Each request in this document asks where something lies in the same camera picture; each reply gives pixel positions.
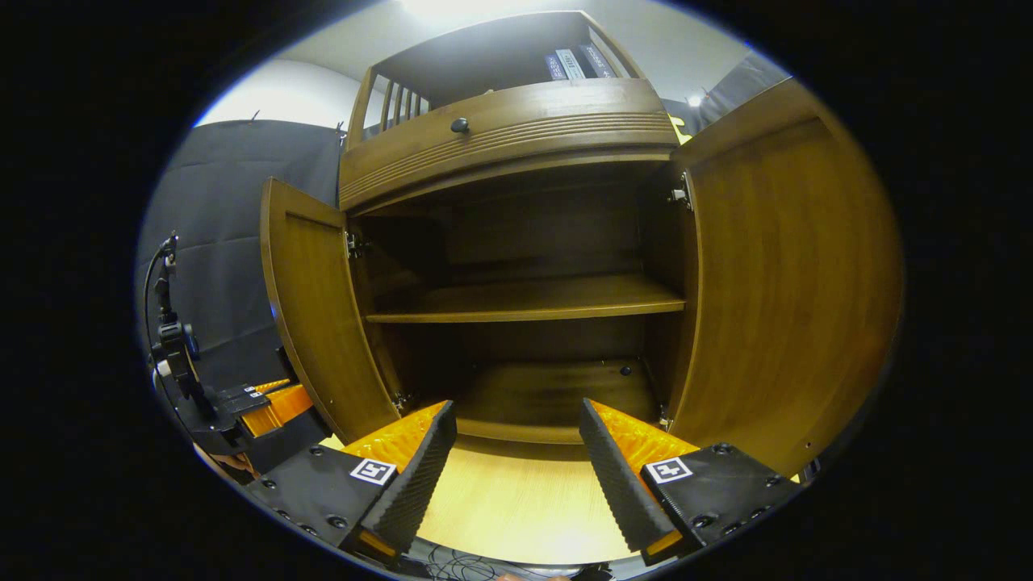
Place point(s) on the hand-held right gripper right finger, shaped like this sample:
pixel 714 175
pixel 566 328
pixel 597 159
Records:
pixel 617 484

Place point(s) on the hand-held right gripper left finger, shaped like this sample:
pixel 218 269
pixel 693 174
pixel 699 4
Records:
pixel 420 484

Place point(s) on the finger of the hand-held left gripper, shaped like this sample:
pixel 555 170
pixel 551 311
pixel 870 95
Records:
pixel 278 407

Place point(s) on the wooden cabinet door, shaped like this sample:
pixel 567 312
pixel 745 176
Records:
pixel 323 323
pixel 791 282

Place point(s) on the dark blue book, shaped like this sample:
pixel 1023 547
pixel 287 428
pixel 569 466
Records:
pixel 555 67

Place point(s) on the wooden inner shelf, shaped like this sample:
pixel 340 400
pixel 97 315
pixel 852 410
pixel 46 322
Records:
pixel 533 298

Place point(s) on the grey spine book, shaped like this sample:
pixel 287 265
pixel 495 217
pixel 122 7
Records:
pixel 570 63

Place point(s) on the large ceiling light panel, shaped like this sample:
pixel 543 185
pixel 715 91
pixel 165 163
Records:
pixel 476 6

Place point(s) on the wooden double-door shoe cabinet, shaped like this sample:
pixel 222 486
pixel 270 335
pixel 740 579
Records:
pixel 524 234

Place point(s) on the wooden drawer front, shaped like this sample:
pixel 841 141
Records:
pixel 524 121

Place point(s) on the black book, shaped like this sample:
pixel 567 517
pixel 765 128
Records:
pixel 597 60

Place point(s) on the black backdrop cloth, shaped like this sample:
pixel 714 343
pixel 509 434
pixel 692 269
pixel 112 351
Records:
pixel 226 202

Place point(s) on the black drawer knob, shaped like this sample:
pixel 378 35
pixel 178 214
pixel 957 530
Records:
pixel 459 125

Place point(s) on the metal door hinge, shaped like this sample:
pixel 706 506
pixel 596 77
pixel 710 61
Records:
pixel 664 418
pixel 401 400
pixel 353 244
pixel 682 194

